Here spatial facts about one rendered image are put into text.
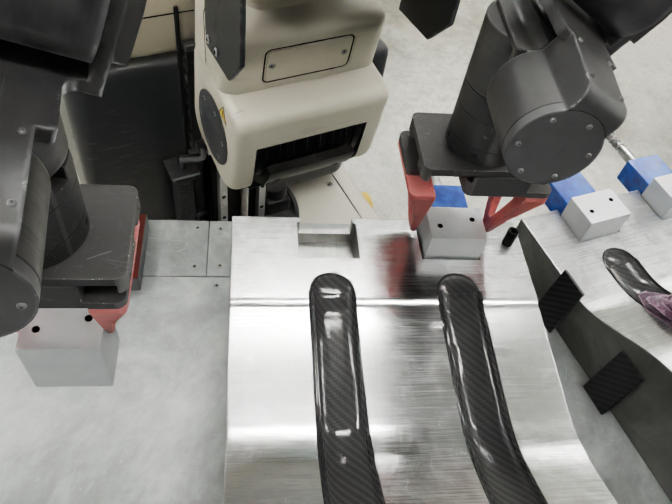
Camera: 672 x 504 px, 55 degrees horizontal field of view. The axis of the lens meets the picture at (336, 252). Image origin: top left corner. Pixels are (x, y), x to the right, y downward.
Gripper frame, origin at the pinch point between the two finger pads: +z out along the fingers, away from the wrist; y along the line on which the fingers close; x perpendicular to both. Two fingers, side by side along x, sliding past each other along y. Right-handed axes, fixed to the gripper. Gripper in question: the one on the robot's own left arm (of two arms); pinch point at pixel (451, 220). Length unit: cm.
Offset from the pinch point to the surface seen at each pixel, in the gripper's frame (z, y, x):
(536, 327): 2.4, 6.1, -9.7
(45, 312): -5.0, -30.4, -13.0
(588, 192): 3.8, 17.4, 7.6
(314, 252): 4.5, -11.7, -0.2
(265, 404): 2.8, -16.4, -15.8
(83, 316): -5.0, -28.1, -13.3
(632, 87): 88, 122, 145
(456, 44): 88, 59, 165
